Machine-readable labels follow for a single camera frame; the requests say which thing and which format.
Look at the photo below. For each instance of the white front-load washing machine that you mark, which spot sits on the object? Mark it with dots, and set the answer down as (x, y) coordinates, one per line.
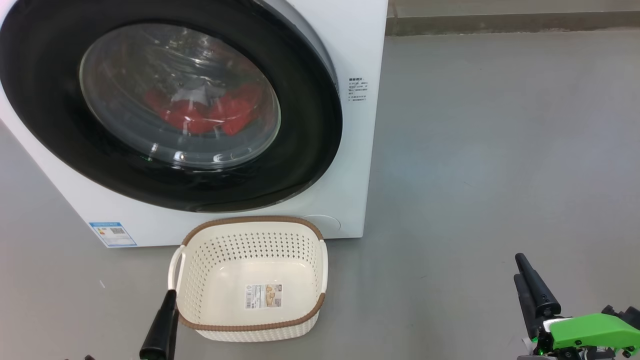
(350, 175)

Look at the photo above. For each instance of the red cloth garment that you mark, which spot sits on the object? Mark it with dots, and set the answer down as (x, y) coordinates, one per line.
(235, 112)

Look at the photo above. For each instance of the printed food package label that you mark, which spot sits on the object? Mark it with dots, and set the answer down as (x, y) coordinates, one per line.
(263, 296)

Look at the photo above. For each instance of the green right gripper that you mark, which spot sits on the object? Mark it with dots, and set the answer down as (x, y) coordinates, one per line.
(590, 332)

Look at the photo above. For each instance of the black round glass washer door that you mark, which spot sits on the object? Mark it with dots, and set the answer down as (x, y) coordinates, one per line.
(310, 125)

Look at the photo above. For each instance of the blue energy label sticker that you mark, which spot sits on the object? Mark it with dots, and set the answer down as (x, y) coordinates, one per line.
(112, 234)

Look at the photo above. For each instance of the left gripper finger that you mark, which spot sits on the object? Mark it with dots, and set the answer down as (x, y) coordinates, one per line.
(161, 330)

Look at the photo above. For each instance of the grey skirting board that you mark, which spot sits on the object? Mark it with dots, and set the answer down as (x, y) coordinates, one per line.
(500, 22)

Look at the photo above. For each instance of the cream perforated basket brown rim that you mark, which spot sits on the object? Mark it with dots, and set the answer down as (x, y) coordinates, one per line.
(300, 250)

